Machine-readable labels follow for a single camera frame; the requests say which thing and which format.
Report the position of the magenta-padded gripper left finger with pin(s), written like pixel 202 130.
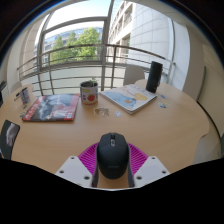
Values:
pixel 75 168

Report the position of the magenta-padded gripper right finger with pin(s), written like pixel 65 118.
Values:
pixel 150 168

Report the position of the black computer mouse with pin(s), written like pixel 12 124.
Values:
pixel 112 156

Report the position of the beige sticker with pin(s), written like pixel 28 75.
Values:
pixel 101 111

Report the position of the small white sticker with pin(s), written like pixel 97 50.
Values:
pixel 118 113

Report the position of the blue sticker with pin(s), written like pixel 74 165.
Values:
pixel 162 105

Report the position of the red magazine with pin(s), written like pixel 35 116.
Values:
pixel 53 107

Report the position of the light-coloured magazine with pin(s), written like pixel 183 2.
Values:
pixel 128 97

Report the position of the teal and yellow sticker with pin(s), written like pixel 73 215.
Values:
pixel 22 115

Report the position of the small pale sticker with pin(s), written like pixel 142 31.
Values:
pixel 24 107

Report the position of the black cylinder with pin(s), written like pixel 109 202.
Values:
pixel 154 76

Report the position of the white chair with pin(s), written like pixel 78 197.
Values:
pixel 133 75
pixel 15 86

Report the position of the metal balcony railing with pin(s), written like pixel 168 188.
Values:
pixel 80 62

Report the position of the green tree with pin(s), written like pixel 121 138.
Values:
pixel 85 41

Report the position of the white tiled building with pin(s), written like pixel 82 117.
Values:
pixel 150 30

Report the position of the grey window frame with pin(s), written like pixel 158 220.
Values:
pixel 105 40

